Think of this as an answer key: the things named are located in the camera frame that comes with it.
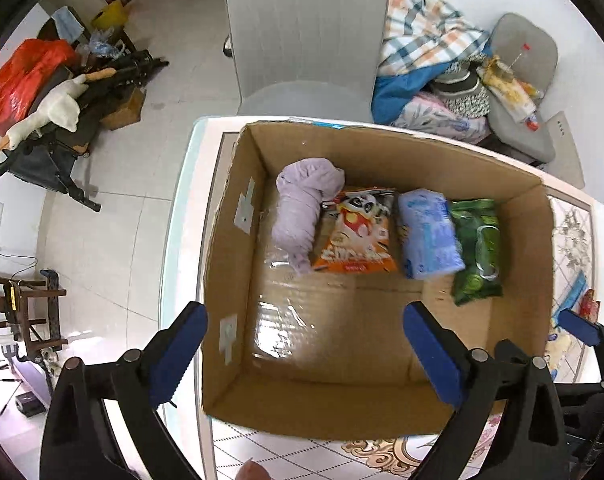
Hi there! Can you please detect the red plastic bag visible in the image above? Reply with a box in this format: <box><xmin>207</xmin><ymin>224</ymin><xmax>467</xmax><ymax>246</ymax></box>
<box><xmin>0</xmin><ymin>38</ymin><xmax>78</xmax><ymax>137</ymax></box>

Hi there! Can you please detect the red small packet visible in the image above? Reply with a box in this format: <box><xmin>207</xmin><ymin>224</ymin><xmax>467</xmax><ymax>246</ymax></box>
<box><xmin>580</xmin><ymin>288</ymin><xmax>602</xmax><ymax>322</ymax></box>

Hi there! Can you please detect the blue flat packet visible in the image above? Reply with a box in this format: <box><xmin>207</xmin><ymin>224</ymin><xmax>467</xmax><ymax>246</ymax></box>
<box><xmin>564</xmin><ymin>269</ymin><xmax>589</xmax><ymax>311</ymax></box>

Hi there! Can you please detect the black folded stroller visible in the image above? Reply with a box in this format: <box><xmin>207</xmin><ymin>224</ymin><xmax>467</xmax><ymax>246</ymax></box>
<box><xmin>0</xmin><ymin>49</ymin><xmax>171</xmax><ymax>212</ymax></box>

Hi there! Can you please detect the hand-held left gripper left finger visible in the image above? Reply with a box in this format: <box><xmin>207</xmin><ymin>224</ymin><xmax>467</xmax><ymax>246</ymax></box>
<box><xmin>39</xmin><ymin>301</ymin><xmax>209</xmax><ymax>480</ymax></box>

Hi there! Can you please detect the lavender rolled towel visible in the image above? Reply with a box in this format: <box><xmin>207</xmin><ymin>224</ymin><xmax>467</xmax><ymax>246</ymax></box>
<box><xmin>271</xmin><ymin>157</ymin><xmax>346</xmax><ymax>275</ymax></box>

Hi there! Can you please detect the small brown cardboard box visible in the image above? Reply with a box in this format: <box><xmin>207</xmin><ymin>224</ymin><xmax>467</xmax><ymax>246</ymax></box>
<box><xmin>98</xmin><ymin>87</ymin><xmax>147</xmax><ymax>131</ymax></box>

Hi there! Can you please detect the grey office chair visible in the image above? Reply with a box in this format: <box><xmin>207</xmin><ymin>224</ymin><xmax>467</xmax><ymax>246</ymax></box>
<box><xmin>224</xmin><ymin>0</ymin><xmax>389</xmax><ymax>123</ymax></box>

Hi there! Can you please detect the floral pink bedding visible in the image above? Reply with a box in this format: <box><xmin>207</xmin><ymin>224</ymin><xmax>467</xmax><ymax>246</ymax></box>
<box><xmin>391</xmin><ymin>91</ymin><xmax>489</xmax><ymax>144</ymax></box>

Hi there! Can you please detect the black white patterned cloth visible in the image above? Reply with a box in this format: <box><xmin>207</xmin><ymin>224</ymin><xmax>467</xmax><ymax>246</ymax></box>
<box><xmin>428</xmin><ymin>59</ymin><xmax>491</xmax><ymax>117</ymax></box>

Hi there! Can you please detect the light blue cloth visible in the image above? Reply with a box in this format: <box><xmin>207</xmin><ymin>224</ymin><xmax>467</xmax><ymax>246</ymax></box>
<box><xmin>51</xmin><ymin>6</ymin><xmax>83</xmax><ymax>44</ymax></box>

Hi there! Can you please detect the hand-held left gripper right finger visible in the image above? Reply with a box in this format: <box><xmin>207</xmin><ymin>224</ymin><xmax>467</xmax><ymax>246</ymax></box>
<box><xmin>403</xmin><ymin>302</ymin><xmax>566</xmax><ymax>480</ymax></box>

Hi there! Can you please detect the white goose plush toy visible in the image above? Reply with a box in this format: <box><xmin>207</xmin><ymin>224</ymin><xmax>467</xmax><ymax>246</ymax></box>
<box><xmin>0</xmin><ymin>72</ymin><xmax>117</xmax><ymax>152</ymax></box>

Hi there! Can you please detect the yellow plastic packet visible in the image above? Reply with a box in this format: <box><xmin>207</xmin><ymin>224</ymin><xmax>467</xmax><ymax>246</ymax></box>
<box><xmin>481</xmin><ymin>55</ymin><xmax>544</xmax><ymax>132</ymax></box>

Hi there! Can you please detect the yellow bag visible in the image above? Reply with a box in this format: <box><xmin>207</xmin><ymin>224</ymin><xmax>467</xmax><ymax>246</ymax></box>
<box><xmin>90</xmin><ymin>0</ymin><xmax>129</xmax><ymax>31</ymax></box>

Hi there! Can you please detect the wooden chair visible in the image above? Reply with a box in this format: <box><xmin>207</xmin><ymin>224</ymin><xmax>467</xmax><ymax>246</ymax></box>
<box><xmin>0</xmin><ymin>267</ymin><xmax>68</xmax><ymax>362</ymax></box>

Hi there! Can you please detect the large cardboard box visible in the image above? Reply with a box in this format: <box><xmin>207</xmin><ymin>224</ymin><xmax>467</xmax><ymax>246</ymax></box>
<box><xmin>197</xmin><ymin>120</ymin><xmax>556</xmax><ymax>442</ymax></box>

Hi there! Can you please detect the black cable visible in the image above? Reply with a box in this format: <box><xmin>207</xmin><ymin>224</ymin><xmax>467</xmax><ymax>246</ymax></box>
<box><xmin>0</xmin><ymin>246</ymin><xmax>39</xmax><ymax>282</ymax></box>

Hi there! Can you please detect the clear bluish plastic bag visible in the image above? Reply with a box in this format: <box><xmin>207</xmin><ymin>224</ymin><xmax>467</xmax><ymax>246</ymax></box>
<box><xmin>78</xmin><ymin>29</ymin><xmax>129</xmax><ymax>59</ymax></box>

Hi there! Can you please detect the grey seat pad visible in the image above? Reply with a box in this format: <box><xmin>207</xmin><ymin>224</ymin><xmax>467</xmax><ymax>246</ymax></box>
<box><xmin>546</xmin><ymin>110</ymin><xmax>586</xmax><ymax>189</ymax></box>

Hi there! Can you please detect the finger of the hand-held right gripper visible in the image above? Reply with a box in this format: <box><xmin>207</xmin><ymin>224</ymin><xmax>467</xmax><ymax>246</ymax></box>
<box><xmin>558</xmin><ymin>309</ymin><xmax>604</xmax><ymax>387</ymax></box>

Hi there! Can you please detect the small black box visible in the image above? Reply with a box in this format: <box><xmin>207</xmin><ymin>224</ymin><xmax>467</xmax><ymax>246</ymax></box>
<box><xmin>14</xmin><ymin>393</ymin><xmax>46</xmax><ymax>417</ymax></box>

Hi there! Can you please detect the plaid blanket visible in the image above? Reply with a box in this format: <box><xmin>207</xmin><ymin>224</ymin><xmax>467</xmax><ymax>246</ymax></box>
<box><xmin>381</xmin><ymin>0</ymin><xmax>493</xmax><ymax>77</ymax></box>

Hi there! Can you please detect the orange panda snack packet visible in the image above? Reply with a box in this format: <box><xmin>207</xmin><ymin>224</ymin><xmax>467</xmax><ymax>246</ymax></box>
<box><xmin>311</xmin><ymin>187</ymin><xmax>400</xmax><ymax>276</ymax></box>

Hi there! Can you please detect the grey armchair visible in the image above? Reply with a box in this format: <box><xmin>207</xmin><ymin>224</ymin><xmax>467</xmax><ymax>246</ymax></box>
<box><xmin>481</xmin><ymin>12</ymin><xmax>559</xmax><ymax>162</ymax></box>

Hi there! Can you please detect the blue tissue packet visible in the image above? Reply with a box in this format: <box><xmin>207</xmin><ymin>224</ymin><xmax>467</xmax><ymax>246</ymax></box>
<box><xmin>397</xmin><ymin>188</ymin><xmax>467</xmax><ymax>281</ymax></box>

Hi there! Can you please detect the green wet wipes packet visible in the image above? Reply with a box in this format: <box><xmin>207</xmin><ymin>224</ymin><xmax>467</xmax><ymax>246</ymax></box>
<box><xmin>448</xmin><ymin>199</ymin><xmax>504</xmax><ymax>307</ymax></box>

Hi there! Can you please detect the person's left hand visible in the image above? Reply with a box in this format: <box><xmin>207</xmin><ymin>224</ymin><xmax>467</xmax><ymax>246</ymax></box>
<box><xmin>237</xmin><ymin>461</ymin><xmax>271</xmax><ymax>480</ymax></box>

